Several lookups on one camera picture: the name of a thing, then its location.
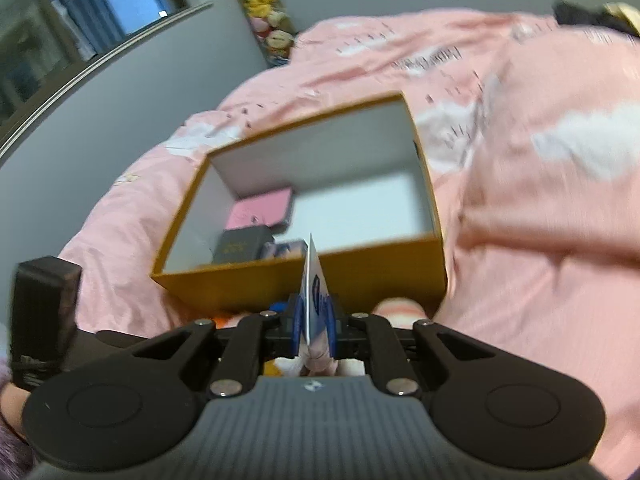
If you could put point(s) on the cream cloth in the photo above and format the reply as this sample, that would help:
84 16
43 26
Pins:
622 10

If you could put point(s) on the clear tube of plush toys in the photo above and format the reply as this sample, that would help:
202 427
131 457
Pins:
262 5

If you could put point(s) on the pink cloud print duvet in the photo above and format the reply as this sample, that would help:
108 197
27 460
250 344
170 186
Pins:
525 260

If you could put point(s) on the dark clothes pile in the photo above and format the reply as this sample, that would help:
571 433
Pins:
580 12

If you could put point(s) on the white tube with blue label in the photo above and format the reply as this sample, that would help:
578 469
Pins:
314 285

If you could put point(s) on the blue printed packet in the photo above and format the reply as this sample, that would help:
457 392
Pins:
286 250

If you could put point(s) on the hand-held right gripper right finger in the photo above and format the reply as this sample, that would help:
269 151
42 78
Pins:
335 327

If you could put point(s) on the person's left forearm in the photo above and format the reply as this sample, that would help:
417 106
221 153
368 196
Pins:
12 410

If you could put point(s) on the pink striped plush toy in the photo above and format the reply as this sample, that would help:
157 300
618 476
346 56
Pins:
400 308

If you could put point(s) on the window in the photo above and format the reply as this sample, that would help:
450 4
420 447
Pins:
75 20

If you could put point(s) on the orange crocheted ball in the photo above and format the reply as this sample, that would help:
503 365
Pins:
225 320

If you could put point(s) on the pink box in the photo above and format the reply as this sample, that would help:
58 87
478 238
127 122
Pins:
260 210

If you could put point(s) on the black box with gold print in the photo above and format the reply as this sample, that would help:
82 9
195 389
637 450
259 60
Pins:
240 246

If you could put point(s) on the orange cardboard box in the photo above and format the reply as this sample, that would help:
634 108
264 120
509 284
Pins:
240 285

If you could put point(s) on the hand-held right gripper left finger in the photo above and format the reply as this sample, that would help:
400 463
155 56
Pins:
296 327

